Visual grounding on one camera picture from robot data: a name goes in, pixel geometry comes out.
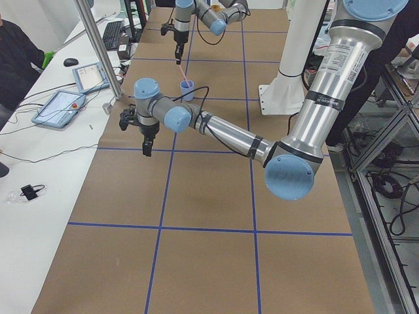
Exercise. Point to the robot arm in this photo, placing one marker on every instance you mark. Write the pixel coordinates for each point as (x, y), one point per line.
(291, 163)
(216, 22)

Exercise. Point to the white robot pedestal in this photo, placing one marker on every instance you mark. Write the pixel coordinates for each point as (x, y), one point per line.
(285, 94)

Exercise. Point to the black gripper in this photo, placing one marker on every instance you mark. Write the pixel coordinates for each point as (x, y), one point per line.
(148, 130)
(179, 36)

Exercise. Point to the near teach pendant tablet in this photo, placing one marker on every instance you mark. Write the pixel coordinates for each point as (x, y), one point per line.
(59, 110)

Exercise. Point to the standing person in black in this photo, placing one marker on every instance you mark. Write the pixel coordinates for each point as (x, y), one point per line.
(404, 27)

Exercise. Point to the light blue plastic cup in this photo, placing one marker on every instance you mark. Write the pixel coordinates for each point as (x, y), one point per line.
(187, 90)

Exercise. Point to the black computer mouse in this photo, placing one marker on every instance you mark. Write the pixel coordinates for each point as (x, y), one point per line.
(70, 62)

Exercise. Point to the aluminium frame post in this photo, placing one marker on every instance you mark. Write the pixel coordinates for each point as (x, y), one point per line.
(98, 46)

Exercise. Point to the seated person in black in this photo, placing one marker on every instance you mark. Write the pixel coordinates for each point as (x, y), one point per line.
(20, 62)

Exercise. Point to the black keyboard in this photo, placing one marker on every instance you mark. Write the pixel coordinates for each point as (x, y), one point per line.
(111, 34)

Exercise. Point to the teach pendant tablet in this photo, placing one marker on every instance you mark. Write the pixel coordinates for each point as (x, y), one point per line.
(90, 78)
(59, 110)

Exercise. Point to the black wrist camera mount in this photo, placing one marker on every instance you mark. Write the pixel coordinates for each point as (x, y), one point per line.
(166, 27)
(128, 117)

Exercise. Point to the far teach pendant tablet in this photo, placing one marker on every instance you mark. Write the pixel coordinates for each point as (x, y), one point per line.
(90, 78)

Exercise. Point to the black small device on table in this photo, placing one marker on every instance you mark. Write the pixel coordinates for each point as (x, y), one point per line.
(30, 192)

